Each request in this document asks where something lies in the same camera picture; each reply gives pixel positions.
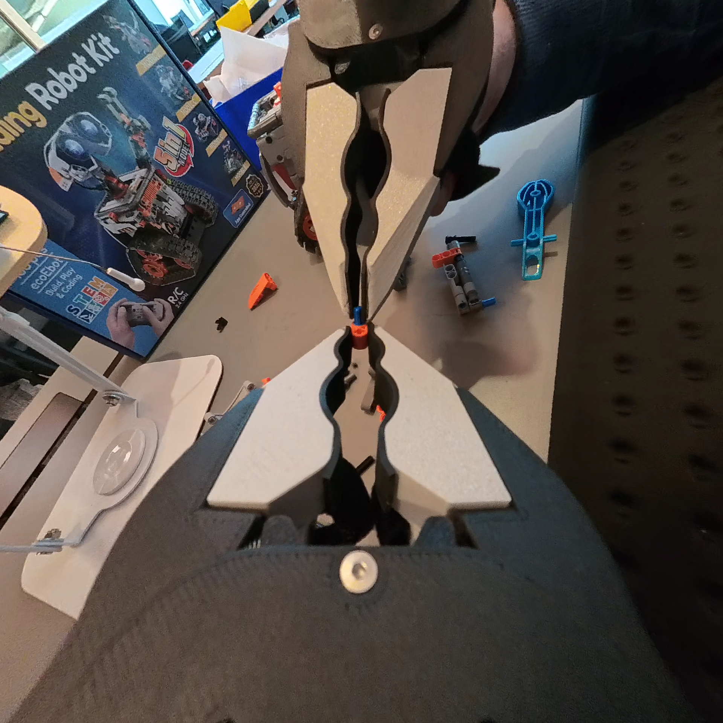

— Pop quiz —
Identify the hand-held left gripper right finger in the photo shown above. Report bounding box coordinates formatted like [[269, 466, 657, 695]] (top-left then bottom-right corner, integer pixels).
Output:
[[370, 328, 514, 544]]

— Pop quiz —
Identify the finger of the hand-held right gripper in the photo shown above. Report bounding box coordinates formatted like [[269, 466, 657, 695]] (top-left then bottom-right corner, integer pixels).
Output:
[[363, 68, 454, 318], [305, 85, 363, 316]]

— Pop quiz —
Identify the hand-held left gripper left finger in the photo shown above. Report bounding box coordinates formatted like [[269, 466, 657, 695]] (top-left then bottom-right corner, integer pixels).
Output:
[[208, 328, 354, 543]]

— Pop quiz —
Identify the person's right forearm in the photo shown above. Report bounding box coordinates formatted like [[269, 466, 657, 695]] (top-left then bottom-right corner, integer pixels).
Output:
[[486, 0, 723, 139]]

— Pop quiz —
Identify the person's right hand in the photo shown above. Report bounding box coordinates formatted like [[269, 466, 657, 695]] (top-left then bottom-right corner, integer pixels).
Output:
[[432, 0, 519, 218]]

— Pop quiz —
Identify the grey curved panel brick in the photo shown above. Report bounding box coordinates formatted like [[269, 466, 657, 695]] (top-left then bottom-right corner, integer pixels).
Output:
[[204, 380, 262, 426]]

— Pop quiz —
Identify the partly built toy robot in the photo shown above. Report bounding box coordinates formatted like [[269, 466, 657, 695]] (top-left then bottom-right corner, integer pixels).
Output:
[[247, 82, 323, 261]]

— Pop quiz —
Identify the blue storage bin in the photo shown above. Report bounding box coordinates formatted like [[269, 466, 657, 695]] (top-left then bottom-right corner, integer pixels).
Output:
[[214, 70, 284, 170]]

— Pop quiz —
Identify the white book stand base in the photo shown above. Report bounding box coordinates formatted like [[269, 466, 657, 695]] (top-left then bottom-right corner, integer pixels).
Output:
[[0, 185, 224, 620]]

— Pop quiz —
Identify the orange wedge panel brick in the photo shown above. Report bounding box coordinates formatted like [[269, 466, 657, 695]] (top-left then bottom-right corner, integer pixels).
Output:
[[247, 273, 279, 310]]

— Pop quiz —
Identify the grey brick assembly orange beam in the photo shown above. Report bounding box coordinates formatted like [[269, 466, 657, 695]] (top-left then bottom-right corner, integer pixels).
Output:
[[432, 240, 498, 316]]

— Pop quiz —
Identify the yellow storage bin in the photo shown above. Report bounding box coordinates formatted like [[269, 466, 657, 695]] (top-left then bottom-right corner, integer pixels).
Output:
[[217, 0, 255, 29]]

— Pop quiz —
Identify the light blue brick separator tool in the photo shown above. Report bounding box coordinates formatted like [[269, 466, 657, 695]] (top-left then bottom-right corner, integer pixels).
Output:
[[511, 178, 557, 281]]

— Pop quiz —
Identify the blue robot kit box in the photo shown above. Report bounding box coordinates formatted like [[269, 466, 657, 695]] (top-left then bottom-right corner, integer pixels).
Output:
[[0, 0, 271, 359]]

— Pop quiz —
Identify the black dimpled pad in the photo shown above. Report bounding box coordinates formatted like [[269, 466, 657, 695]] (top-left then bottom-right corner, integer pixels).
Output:
[[547, 93, 723, 723]]

